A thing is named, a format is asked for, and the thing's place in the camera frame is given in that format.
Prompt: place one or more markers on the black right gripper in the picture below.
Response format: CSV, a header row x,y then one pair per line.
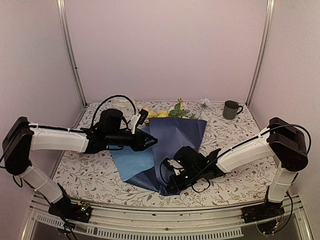
x,y
177,186

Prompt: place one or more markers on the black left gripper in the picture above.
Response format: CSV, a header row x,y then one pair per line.
x,y
140,140

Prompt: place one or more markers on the blue wrapping paper sheet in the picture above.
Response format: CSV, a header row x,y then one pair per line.
x,y
141,168

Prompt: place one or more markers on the white fake flower stem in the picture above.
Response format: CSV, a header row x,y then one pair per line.
x,y
181,111

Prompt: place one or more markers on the pale blue fake flower stem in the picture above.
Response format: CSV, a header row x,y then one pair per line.
x,y
204,104

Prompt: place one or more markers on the yellow fake flower stem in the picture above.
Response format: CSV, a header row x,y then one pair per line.
x,y
153,114

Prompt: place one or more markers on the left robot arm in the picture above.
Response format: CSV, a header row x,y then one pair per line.
x,y
111,133

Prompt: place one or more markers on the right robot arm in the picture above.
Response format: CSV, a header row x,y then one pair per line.
x,y
288,143

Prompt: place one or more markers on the clear plastic wrap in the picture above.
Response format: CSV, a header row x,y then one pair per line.
x,y
123,102

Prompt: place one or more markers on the dark grey metal mug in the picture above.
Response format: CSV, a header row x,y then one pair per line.
x,y
231,109

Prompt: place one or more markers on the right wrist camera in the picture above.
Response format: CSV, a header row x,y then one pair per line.
x,y
175,166

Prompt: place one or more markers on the front aluminium rail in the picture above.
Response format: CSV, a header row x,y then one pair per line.
x,y
124,222

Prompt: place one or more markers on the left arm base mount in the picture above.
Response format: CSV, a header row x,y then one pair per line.
x,y
67,210

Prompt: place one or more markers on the left aluminium frame post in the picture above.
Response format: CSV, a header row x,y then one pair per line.
x,y
61,7

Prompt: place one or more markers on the aluminium frame post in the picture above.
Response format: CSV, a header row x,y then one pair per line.
x,y
262,50
61,7

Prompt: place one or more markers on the right aluminium frame post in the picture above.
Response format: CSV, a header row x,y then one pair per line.
x,y
262,50

